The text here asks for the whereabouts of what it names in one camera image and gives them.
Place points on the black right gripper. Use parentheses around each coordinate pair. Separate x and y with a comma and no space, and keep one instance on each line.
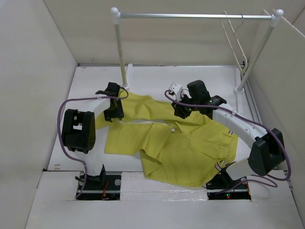
(179,111)

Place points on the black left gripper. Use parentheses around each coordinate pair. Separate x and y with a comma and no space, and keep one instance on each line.
(109,116)

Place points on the yellow trousers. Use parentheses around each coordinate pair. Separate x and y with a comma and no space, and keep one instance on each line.
(185,152)

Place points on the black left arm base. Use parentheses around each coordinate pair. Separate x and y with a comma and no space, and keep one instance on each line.
(107,190)

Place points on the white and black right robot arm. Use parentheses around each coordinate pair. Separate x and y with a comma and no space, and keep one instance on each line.
(267,146)

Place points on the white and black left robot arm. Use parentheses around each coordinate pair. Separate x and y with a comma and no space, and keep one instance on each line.
(77,130)

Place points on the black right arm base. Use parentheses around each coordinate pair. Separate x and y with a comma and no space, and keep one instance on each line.
(223,188)

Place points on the beige trouser hanger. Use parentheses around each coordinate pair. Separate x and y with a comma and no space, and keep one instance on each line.
(236,48)

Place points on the white foam block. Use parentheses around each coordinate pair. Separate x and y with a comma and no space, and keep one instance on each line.
(135,187)

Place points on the white clothes rack with metal bar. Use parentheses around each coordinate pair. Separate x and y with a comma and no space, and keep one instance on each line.
(191,39)

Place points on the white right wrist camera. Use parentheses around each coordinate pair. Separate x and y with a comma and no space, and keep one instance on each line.
(177,91)

